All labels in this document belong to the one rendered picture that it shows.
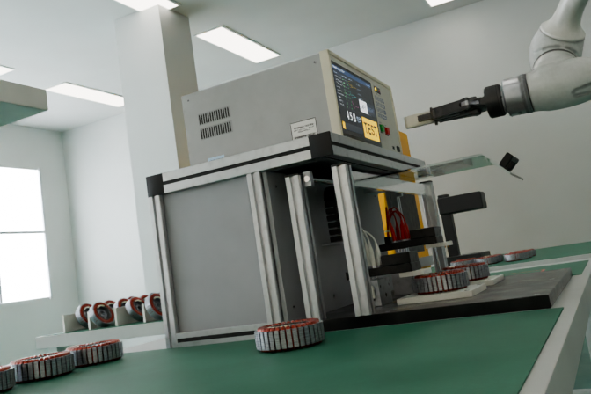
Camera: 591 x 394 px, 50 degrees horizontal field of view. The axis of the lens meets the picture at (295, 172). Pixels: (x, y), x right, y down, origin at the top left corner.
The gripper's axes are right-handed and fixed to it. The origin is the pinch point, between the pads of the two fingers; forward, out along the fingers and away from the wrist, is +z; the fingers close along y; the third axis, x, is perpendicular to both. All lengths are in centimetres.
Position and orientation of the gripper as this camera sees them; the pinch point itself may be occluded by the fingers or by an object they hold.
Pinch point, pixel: (419, 120)
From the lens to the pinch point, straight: 158.4
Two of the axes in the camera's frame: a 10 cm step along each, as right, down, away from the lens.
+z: -8.8, 2.0, 4.3
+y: 4.5, 0.7, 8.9
